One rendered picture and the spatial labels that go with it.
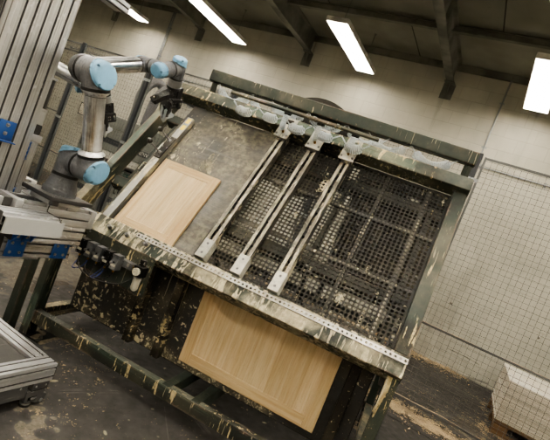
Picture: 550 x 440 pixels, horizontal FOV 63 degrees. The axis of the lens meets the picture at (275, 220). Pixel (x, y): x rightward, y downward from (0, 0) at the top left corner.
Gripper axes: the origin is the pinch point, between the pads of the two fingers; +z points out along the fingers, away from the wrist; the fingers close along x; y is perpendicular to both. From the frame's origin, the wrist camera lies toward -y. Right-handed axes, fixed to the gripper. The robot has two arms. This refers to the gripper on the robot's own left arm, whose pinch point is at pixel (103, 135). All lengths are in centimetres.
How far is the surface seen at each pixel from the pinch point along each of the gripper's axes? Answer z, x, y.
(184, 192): 30, -45, 25
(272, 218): 28, -107, 35
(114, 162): 23.6, 8.4, 13.8
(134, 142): 13.7, 10.2, 31.7
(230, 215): 30, -84, 24
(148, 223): 44, -42, -2
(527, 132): 44, -193, 557
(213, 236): 40, -83, 11
